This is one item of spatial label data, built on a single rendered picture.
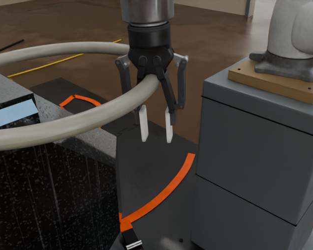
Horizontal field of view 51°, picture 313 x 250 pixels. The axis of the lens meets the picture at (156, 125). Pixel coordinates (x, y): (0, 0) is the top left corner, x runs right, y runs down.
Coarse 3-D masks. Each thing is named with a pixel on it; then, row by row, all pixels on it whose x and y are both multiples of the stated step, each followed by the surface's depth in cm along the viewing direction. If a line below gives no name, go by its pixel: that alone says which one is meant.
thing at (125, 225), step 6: (126, 222) 151; (126, 228) 149; (132, 228) 150; (126, 234) 147; (132, 234) 148; (126, 240) 145; (132, 240) 146; (138, 240) 146; (126, 246) 143; (132, 246) 143; (138, 246) 145
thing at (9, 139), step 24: (24, 48) 84; (48, 48) 85; (72, 48) 85; (96, 48) 84; (120, 48) 80; (120, 96) 53; (144, 96) 55; (72, 120) 47; (96, 120) 49; (0, 144) 45; (24, 144) 46
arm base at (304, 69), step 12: (264, 60) 108; (276, 60) 103; (288, 60) 100; (300, 60) 100; (312, 60) 101; (264, 72) 105; (276, 72) 103; (288, 72) 101; (300, 72) 100; (312, 72) 100
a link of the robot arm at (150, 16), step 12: (120, 0) 54; (132, 0) 52; (144, 0) 51; (156, 0) 52; (168, 0) 53; (132, 12) 53; (144, 12) 52; (156, 12) 52; (168, 12) 54; (132, 24) 56; (144, 24) 54; (156, 24) 55
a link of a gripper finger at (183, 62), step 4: (184, 60) 58; (180, 64) 58; (184, 64) 58; (180, 68) 59; (184, 68) 59; (180, 72) 59; (184, 72) 60; (180, 76) 59; (184, 76) 60; (180, 80) 60; (184, 80) 61; (180, 84) 60; (184, 84) 61; (180, 88) 61; (184, 88) 61; (180, 92) 61; (184, 92) 62; (180, 96) 61; (184, 96) 62; (180, 100) 62; (184, 100) 62; (180, 104) 62; (184, 104) 62; (180, 108) 63
